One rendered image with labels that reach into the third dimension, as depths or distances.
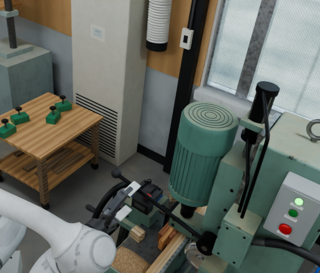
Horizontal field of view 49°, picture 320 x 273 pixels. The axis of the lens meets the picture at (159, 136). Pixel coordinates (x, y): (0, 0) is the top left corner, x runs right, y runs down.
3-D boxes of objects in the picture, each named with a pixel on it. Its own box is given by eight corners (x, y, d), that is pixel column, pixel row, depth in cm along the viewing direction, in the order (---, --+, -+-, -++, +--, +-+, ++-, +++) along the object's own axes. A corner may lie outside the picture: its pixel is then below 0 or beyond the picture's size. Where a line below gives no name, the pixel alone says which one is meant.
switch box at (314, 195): (269, 214, 95) (289, 170, 86) (305, 233, 91) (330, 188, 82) (261, 228, 91) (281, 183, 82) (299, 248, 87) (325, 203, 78)
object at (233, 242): (222, 235, 109) (234, 202, 100) (249, 251, 105) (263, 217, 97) (210, 254, 103) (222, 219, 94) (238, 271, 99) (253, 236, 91)
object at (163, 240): (184, 214, 148) (187, 207, 145) (188, 217, 147) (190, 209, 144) (157, 247, 132) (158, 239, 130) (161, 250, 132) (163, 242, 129)
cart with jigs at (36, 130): (51, 142, 319) (47, 79, 282) (101, 168, 299) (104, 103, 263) (-11, 182, 271) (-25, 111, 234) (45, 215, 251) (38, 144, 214)
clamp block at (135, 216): (141, 197, 157) (143, 182, 152) (167, 212, 152) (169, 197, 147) (121, 216, 146) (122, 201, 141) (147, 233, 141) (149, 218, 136)
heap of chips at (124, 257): (121, 245, 131) (122, 239, 129) (152, 265, 126) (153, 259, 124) (105, 261, 125) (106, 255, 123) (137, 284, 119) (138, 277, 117)
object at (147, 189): (143, 185, 150) (144, 175, 147) (164, 197, 146) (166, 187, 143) (124, 202, 141) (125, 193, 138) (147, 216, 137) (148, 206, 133)
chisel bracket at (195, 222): (176, 216, 139) (180, 202, 135) (207, 234, 134) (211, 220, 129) (166, 228, 134) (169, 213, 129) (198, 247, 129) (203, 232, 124)
